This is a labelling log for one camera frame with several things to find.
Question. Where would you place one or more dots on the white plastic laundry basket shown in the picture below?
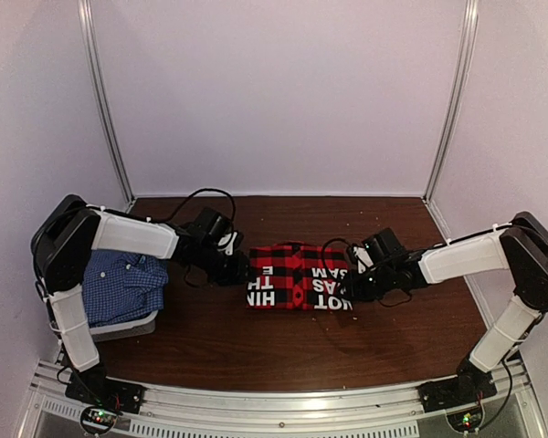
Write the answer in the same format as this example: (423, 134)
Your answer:
(123, 330)

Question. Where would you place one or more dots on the right aluminium corner post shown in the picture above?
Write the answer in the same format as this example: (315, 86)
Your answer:
(467, 41)

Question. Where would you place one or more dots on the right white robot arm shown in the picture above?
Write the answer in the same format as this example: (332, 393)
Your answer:
(383, 264)

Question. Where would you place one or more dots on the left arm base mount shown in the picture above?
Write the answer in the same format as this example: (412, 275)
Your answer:
(94, 387)

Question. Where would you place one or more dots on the left circuit board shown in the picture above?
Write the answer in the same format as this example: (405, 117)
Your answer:
(96, 420)

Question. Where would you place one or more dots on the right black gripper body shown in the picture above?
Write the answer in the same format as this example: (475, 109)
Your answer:
(374, 287)

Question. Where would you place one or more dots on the circuit board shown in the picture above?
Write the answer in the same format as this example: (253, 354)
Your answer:
(96, 420)
(466, 421)

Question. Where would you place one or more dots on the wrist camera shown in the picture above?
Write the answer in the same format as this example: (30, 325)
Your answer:
(383, 246)
(213, 228)

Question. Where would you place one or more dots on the right circuit board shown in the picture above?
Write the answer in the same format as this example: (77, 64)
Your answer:
(466, 421)

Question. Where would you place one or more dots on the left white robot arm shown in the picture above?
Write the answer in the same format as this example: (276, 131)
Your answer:
(62, 247)

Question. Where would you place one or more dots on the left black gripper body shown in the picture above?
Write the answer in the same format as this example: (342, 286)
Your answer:
(219, 269)

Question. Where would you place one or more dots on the left aluminium corner post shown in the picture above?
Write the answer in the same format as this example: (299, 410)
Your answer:
(88, 32)

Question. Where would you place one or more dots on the blue checkered shirt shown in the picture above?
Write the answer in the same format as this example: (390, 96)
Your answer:
(119, 286)

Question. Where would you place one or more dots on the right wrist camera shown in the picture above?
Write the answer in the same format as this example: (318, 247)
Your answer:
(383, 246)

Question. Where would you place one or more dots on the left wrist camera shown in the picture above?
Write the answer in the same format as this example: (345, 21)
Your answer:
(213, 228)

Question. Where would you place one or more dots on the red black plaid shirt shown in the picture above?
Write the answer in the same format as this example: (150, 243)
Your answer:
(297, 276)

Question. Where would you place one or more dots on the front aluminium frame rail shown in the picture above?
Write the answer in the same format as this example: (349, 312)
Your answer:
(384, 411)

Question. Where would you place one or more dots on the aluminium corner post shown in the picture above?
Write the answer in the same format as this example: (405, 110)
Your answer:
(88, 32)
(467, 41)

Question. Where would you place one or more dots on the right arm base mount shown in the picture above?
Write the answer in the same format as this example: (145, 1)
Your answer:
(467, 386)

